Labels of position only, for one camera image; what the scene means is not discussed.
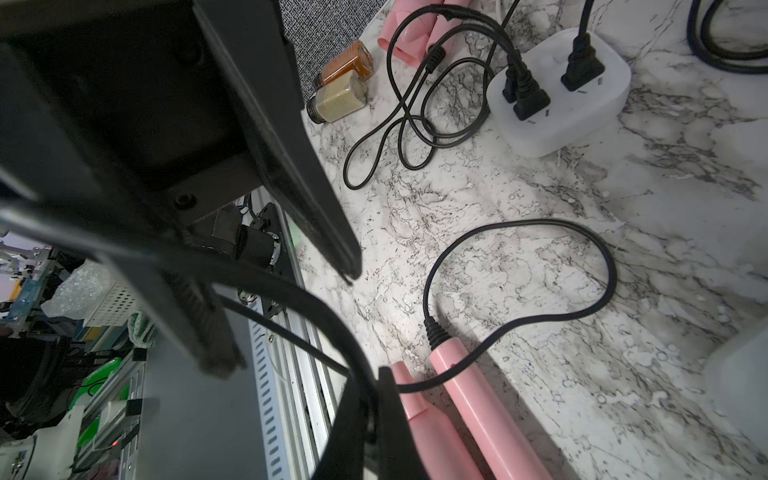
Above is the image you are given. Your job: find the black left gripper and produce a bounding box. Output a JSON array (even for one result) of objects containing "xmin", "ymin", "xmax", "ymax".
[{"xmin": 1, "ymin": 1, "xmax": 363, "ymax": 280}]

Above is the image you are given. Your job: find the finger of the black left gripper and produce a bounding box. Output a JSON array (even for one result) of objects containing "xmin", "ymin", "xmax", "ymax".
[{"xmin": 97, "ymin": 253, "xmax": 246, "ymax": 379}]

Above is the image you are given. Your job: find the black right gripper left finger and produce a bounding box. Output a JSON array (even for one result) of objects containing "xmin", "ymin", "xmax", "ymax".
[{"xmin": 312, "ymin": 380, "xmax": 370, "ymax": 480}]

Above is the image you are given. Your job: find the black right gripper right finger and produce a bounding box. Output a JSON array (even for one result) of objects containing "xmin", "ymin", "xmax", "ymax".
[{"xmin": 376, "ymin": 367, "xmax": 429, "ymax": 480}]

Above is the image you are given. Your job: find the black cable of pink dryer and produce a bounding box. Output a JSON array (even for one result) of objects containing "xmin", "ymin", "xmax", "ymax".
[{"xmin": 0, "ymin": 200, "xmax": 619, "ymax": 397}]

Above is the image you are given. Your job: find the black cable with plug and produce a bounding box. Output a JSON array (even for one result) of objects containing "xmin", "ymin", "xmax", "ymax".
[{"xmin": 341, "ymin": 4, "xmax": 552, "ymax": 191}]

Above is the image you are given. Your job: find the pink folded hair dryer front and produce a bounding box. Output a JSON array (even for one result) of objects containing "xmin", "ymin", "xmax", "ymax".
[{"xmin": 400, "ymin": 365, "xmax": 552, "ymax": 479}]

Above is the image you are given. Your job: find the brown spice jar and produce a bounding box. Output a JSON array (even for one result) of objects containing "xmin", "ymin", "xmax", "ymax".
[{"xmin": 313, "ymin": 40, "xmax": 374, "ymax": 90}]

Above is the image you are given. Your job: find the pink hair dryer left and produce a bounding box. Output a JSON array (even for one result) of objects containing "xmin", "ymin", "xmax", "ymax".
[{"xmin": 377, "ymin": 0, "xmax": 471, "ymax": 68}]

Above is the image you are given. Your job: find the left white power strip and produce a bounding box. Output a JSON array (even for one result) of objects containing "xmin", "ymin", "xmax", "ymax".
[{"xmin": 486, "ymin": 28, "xmax": 631, "ymax": 158}]

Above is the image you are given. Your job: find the white power strip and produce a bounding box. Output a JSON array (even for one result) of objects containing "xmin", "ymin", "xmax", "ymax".
[
  {"xmin": 703, "ymin": 319, "xmax": 767, "ymax": 455},
  {"xmin": 486, "ymin": 28, "xmax": 631, "ymax": 158}
]

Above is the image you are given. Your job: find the right white power strip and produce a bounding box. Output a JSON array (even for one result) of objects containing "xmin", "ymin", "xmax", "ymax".
[{"xmin": 703, "ymin": 319, "xmax": 767, "ymax": 455}]

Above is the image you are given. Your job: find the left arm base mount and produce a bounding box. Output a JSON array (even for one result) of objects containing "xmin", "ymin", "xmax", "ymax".
[{"xmin": 209, "ymin": 200, "xmax": 286, "ymax": 319}]

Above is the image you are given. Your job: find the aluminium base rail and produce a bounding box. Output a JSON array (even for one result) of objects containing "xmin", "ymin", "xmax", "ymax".
[{"xmin": 119, "ymin": 185, "xmax": 361, "ymax": 480}]

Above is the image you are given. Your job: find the black cable of left dryer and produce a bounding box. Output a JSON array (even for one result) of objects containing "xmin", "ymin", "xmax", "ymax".
[{"xmin": 482, "ymin": 0, "xmax": 523, "ymax": 104}]

